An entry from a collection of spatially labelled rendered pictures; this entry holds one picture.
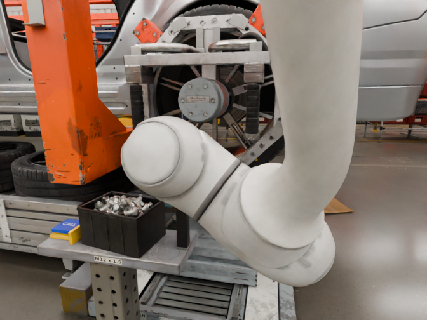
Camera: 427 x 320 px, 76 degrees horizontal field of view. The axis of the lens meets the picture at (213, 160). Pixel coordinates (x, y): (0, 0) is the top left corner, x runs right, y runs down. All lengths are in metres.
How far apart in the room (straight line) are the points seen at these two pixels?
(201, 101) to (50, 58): 0.58
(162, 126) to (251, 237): 0.15
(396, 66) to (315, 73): 1.32
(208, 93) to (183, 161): 0.56
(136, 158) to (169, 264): 0.49
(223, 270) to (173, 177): 0.97
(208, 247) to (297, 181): 1.01
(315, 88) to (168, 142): 0.16
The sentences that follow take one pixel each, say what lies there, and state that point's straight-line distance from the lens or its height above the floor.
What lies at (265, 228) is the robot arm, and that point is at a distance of 0.29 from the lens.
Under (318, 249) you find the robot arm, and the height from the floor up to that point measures 0.70.
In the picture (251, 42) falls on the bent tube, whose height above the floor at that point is 1.00.
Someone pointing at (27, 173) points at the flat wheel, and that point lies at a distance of 1.63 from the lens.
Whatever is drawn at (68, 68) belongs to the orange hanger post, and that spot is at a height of 0.95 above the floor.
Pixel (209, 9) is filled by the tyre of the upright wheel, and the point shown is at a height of 1.16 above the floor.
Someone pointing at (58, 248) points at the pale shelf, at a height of 0.45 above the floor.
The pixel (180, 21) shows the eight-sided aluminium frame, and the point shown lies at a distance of 1.04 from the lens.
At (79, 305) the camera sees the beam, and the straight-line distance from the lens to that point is 1.34.
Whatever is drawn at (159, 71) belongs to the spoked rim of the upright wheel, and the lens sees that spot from 1.14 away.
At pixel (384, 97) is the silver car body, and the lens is 1.48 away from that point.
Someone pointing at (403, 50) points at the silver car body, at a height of 1.05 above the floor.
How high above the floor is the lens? 0.88
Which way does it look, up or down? 14 degrees down
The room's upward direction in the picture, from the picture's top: straight up
